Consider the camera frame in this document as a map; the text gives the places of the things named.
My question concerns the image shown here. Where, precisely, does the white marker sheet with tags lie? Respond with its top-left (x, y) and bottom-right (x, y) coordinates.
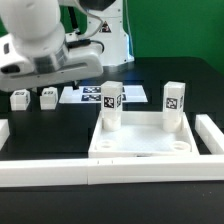
top-left (59, 85), bottom-right (147, 104)

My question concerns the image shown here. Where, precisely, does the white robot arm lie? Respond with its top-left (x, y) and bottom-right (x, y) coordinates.
top-left (0, 0), bottom-right (134, 92)

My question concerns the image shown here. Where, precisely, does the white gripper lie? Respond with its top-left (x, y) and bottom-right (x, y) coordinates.
top-left (0, 34), bottom-right (103, 92)

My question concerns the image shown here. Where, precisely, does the white square tabletop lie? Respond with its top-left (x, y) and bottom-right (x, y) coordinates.
top-left (88, 111), bottom-right (199, 158)

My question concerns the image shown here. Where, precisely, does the white U-shaped obstacle fence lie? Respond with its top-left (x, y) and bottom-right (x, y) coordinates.
top-left (0, 114), bottom-right (224, 188)

